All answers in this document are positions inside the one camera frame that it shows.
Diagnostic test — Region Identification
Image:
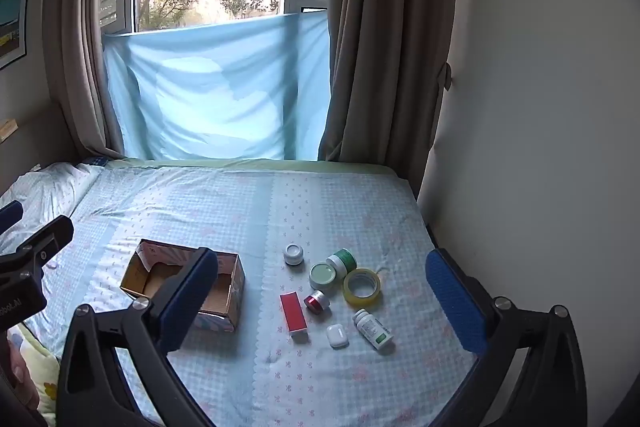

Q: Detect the white jar with green lid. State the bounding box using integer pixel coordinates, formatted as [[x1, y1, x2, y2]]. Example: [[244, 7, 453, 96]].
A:
[[326, 248, 358, 278]]

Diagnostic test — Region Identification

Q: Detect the white pillow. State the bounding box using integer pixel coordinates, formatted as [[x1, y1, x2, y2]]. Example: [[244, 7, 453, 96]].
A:
[[0, 162, 103, 228]]

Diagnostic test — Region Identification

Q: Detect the cardboard box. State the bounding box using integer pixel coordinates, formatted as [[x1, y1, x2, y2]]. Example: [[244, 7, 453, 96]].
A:
[[120, 239, 246, 333]]

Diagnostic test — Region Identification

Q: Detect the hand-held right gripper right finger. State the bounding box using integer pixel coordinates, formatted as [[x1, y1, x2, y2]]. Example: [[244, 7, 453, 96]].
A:
[[425, 248, 588, 427]]

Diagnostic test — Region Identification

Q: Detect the white earbuds case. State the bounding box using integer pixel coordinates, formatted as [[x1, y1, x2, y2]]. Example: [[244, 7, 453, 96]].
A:
[[326, 324, 350, 349]]

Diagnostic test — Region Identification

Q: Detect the light blue cloth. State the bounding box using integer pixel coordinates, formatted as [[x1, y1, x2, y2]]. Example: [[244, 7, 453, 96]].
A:
[[102, 11, 331, 162]]

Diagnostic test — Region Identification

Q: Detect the flower print blanket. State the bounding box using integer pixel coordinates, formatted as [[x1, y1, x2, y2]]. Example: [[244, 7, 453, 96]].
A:
[[7, 324, 61, 418]]

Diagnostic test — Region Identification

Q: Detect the pale green jar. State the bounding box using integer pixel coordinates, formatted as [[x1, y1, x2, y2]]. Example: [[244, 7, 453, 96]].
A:
[[308, 262, 338, 291]]

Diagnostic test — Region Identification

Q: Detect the person's left hand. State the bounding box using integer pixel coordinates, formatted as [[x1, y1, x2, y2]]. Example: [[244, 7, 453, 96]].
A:
[[0, 342, 40, 410]]

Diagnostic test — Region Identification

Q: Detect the framed wall picture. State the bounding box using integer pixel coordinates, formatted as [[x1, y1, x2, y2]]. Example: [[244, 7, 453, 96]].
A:
[[0, 0, 31, 70]]

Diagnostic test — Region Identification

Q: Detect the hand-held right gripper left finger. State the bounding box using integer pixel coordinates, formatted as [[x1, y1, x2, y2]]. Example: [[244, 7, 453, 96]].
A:
[[57, 247, 221, 427]]

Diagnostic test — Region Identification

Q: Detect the red and silver jar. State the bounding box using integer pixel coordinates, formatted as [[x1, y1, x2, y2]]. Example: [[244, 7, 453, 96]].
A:
[[304, 290, 332, 315]]

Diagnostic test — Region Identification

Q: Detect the clear tape roll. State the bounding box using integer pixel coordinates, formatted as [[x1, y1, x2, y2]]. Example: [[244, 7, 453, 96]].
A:
[[342, 268, 383, 308]]

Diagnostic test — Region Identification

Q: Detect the red rectangular box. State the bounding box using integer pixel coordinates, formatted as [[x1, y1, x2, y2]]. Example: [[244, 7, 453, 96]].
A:
[[279, 292, 308, 340]]

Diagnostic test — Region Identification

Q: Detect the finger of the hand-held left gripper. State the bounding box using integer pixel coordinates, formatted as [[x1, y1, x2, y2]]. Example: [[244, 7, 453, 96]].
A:
[[0, 201, 24, 233], [12, 215, 75, 280]]

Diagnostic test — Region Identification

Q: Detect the brown curtain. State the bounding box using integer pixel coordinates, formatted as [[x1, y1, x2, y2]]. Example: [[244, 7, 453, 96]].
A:
[[42, 0, 146, 158], [317, 0, 458, 202]]

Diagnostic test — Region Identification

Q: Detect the checked floral bed sheet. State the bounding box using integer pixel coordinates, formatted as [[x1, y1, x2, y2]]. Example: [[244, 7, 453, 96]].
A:
[[0, 159, 481, 427]]

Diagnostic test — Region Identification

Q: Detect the white pill bottle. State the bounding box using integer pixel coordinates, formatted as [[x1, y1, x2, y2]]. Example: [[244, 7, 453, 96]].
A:
[[351, 308, 393, 350]]

